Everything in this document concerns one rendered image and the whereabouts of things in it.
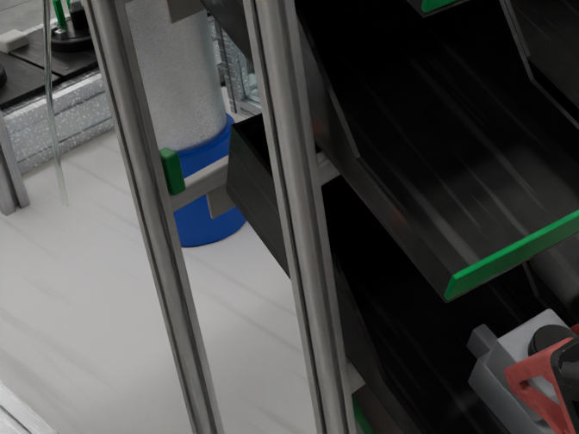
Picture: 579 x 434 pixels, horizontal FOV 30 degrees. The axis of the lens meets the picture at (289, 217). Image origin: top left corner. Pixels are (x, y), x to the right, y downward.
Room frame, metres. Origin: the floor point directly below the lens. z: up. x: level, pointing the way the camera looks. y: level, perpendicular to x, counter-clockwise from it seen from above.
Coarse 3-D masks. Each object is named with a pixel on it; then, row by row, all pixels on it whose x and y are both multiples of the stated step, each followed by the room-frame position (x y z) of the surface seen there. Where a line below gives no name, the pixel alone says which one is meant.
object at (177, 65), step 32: (160, 0) 1.32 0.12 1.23; (160, 32) 1.31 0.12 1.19; (192, 32) 1.33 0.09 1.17; (160, 64) 1.31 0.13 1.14; (192, 64) 1.33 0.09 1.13; (160, 96) 1.31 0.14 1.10; (192, 96) 1.32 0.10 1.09; (160, 128) 1.32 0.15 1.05; (192, 128) 1.32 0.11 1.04; (224, 128) 1.36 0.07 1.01
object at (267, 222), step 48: (240, 144) 0.64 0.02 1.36; (240, 192) 0.65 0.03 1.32; (336, 192) 0.67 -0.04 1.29; (336, 240) 0.63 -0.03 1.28; (384, 240) 0.63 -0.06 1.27; (336, 288) 0.55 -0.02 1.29; (384, 288) 0.60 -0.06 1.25; (432, 288) 0.60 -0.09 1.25; (480, 288) 0.60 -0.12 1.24; (528, 288) 0.58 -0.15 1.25; (384, 336) 0.56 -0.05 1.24; (432, 336) 0.56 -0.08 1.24; (384, 384) 0.51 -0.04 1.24; (432, 384) 0.53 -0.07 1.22; (432, 432) 0.50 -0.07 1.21; (480, 432) 0.50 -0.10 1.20
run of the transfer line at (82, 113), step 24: (216, 48) 1.88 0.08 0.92; (96, 72) 1.76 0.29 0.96; (72, 96) 1.70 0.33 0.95; (96, 96) 1.72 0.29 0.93; (24, 120) 1.64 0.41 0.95; (72, 120) 1.69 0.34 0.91; (96, 120) 1.72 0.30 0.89; (24, 144) 1.63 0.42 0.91; (48, 144) 1.66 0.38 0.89; (72, 144) 1.68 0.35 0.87; (24, 168) 1.62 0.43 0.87
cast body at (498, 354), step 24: (552, 312) 0.49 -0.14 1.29; (480, 336) 0.52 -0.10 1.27; (504, 336) 0.48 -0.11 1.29; (528, 336) 0.48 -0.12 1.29; (552, 336) 0.47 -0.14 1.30; (576, 336) 0.47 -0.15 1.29; (480, 360) 0.49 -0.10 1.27; (504, 360) 0.47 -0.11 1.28; (480, 384) 0.49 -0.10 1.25; (504, 384) 0.47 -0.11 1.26; (504, 408) 0.47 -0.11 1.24; (528, 408) 0.46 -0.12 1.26; (528, 432) 0.46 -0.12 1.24; (552, 432) 0.45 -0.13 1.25
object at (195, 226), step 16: (208, 144) 1.33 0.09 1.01; (224, 144) 1.33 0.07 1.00; (192, 160) 1.31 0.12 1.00; (208, 160) 1.31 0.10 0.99; (192, 208) 1.30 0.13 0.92; (208, 208) 1.31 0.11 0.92; (176, 224) 1.31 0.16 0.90; (192, 224) 1.30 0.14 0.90; (208, 224) 1.31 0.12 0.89; (224, 224) 1.31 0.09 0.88; (240, 224) 1.33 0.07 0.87; (192, 240) 1.30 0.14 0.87; (208, 240) 1.31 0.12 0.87
